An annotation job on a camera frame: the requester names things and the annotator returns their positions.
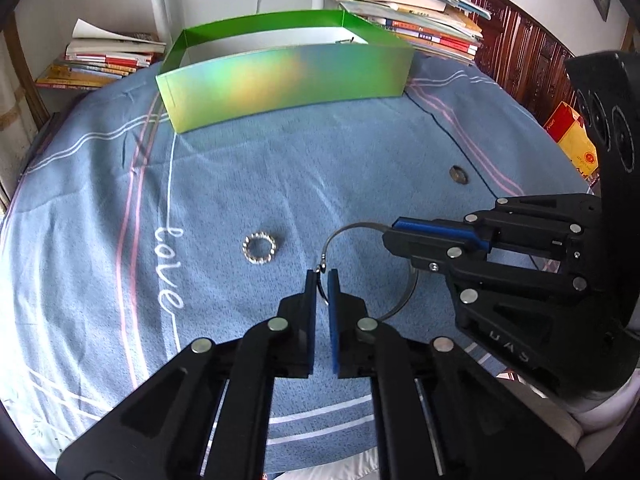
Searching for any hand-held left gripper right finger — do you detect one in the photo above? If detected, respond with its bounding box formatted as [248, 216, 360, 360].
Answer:
[328, 269, 586, 480]

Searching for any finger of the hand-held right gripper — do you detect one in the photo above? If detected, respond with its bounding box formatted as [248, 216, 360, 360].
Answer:
[383, 229, 589, 306]
[392, 193, 601, 251]

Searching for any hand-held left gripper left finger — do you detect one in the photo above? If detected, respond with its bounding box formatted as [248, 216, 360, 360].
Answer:
[55, 270, 319, 480]

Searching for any silver bangle with green beads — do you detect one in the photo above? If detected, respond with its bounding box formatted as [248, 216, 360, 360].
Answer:
[320, 221, 421, 322]

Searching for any green cardboard box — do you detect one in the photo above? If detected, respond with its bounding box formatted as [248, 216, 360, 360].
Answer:
[155, 9, 416, 135]

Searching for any red and yellow box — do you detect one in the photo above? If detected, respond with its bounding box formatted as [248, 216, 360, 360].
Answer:
[543, 101, 601, 181]

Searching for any blue striped bed sheet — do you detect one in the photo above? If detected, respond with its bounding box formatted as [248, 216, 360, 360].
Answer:
[0, 52, 601, 476]

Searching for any carved red wooden bench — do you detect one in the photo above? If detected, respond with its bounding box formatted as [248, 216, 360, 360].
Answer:
[425, 0, 591, 126]

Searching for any large stack of books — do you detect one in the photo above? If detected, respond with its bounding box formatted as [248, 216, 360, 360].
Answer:
[322, 0, 485, 65]

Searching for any white cloth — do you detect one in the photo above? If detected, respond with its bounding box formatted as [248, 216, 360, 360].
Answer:
[495, 367, 640, 462]

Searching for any small stack of books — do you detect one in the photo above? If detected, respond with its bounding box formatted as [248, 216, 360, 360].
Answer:
[35, 19, 167, 91]

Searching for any white desk shelf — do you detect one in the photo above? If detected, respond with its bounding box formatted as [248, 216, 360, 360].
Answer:
[82, 0, 362, 46]

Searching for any beige curtain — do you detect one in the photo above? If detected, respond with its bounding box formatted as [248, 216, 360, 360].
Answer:
[0, 35, 52, 202]

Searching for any silver beaded ring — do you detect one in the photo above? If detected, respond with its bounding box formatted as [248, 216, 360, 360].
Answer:
[242, 231, 279, 266]

